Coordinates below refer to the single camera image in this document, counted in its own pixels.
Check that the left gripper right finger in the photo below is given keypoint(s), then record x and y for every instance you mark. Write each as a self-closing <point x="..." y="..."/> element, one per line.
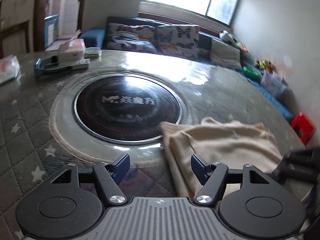
<point x="216" y="176"/>

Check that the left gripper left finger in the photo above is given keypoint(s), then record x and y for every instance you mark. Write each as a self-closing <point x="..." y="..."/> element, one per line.
<point x="98" y="185"/>

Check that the cream beige garment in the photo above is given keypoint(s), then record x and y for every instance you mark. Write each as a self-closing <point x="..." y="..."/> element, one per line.
<point x="233" y="144"/>

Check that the red plastic stool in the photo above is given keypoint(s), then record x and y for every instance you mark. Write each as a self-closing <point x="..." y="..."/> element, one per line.
<point x="304" y="127"/>

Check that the round black induction cooktop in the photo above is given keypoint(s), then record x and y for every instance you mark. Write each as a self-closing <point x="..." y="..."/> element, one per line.
<point x="126" y="109"/>

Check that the colourful toy pile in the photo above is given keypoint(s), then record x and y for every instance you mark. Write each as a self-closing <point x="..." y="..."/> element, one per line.
<point x="270" y="80"/>

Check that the green plastic toy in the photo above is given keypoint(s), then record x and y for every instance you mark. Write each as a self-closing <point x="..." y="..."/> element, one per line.
<point x="250" y="73"/>

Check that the grey plain cushion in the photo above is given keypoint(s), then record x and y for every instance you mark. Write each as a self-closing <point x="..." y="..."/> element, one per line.
<point x="225" y="55"/>

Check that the stack of green booklets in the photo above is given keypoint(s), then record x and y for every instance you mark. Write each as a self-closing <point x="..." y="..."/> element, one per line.
<point x="92" y="52"/>

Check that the white small box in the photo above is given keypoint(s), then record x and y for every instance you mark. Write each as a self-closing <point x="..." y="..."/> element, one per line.
<point x="70" y="52"/>

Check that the pink tissue pack far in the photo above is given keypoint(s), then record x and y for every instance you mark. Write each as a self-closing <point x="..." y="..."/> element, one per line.
<point x="72" y="42"/>

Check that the pink tissue pack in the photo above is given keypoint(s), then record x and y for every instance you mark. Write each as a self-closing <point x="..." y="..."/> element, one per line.
<point x="72" y="42"/>
<point x="9" y="68"/>

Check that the blue corner sofa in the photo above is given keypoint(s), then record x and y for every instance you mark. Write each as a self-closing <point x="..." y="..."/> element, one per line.
<point x="97" y="37"/>

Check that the right butterfly pillow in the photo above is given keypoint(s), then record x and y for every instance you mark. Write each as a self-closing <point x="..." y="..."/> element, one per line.
<point x="179" y="40"/>

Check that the butterfly pillow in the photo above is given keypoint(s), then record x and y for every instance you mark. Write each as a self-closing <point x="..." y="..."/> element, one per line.
<point x="137" y="38"/>
<point x="179" y="40"/>

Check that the white panda plush toy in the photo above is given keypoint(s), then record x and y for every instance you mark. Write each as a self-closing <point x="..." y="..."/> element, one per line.
<point x="227" y="37"/>

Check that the left butterfly pillow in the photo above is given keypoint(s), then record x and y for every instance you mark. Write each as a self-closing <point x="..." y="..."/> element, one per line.
<point x="137" y="38"/>

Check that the pink tissue pack near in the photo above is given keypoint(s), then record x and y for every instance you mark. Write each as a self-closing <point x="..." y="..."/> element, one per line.
<point x="9" y="68"/>

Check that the blue white small cabinet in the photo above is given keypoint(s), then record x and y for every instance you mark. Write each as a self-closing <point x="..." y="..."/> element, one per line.
<point x="50" y="29"/>

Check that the dark wooden door frame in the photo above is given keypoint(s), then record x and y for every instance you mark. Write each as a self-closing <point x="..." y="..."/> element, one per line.
<point x="69" y="24"/>

